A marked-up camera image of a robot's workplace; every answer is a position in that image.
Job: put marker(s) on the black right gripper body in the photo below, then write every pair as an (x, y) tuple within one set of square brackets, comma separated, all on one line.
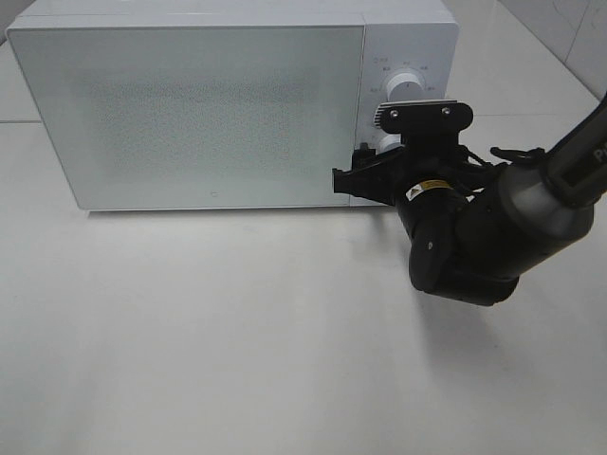
[(425, 170)]

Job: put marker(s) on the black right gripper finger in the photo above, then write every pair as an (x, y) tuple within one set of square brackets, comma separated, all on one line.
[(375, 181), (366, 157)]

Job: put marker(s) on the white timer knob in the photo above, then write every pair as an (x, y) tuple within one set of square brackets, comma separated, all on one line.
[(388, 143)]

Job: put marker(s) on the white microwave door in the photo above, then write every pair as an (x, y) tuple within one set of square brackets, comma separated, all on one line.
[(196, 118)]

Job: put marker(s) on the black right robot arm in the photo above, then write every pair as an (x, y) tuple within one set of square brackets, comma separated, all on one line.
[(477, 226)]

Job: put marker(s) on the upper white power knob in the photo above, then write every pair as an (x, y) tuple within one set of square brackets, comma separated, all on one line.
[(405, 86)]

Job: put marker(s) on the white microwave oven body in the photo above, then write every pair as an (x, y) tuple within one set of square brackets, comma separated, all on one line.
[(420, 36)]

